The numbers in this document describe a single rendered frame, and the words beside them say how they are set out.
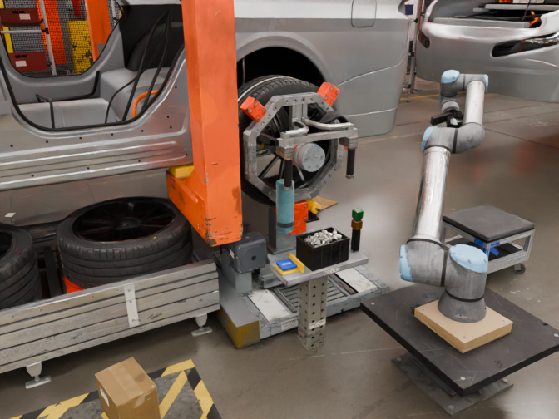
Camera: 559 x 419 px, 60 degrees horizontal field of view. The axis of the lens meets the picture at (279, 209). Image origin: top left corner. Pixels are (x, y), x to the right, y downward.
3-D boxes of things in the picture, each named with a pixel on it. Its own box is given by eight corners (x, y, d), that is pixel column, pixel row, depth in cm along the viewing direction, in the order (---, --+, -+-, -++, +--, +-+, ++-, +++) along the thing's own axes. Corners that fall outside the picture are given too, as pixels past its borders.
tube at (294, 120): (296, 125, 235) (296, 103, 231) (317, 135, 219) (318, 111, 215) (264, 130, 227) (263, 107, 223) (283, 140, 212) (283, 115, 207)
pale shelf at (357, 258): (347, 248, 238) (347, 242, 237) (368, 263, 224) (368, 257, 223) (269, 268, 220) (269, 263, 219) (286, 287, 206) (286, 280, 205)
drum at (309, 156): (304, 159, 251) (304, 132, 246) (326, 170, 234) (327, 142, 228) (279, 163, 245) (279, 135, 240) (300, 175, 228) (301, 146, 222)
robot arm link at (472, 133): (486, 138, 210) (489, 69, 257) (455, 136, 214) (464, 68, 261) (482, 160, 217) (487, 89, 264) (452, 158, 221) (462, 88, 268)
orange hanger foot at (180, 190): (195, 191, 279) (191, 133, 265) (230, 227, 237) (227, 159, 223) (167, 197, 272) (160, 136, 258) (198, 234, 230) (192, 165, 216)
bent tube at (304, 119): (330, 120, 243) (332, 100, 239) (353, 130, 228) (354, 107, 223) (300, 125, 236) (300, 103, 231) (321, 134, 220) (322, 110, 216)
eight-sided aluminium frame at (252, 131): (334, 189, 268) (339, 88, 246) (341, 193, 262) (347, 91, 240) (244, 207, 245) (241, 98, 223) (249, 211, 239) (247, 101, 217)
